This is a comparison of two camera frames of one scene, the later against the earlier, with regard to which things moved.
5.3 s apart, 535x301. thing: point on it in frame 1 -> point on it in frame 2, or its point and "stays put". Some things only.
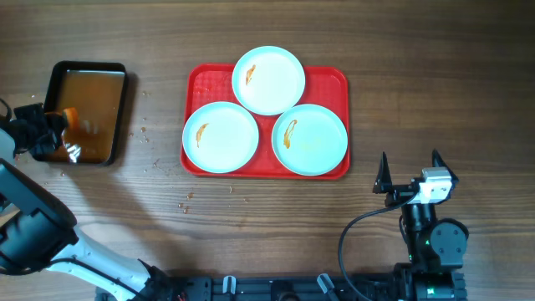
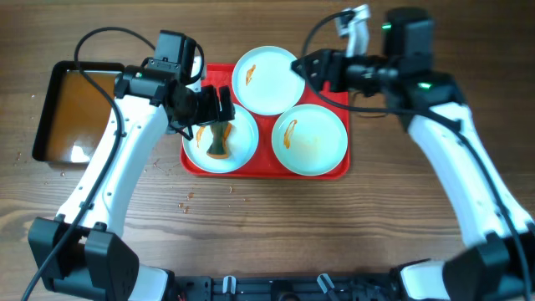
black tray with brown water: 96,91 stays put
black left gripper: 48,124 -> 211,114
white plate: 309,140 stays put
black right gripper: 384,185 -> 329,58
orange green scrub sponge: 73,118 -> 218,147
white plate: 268,80 stays put
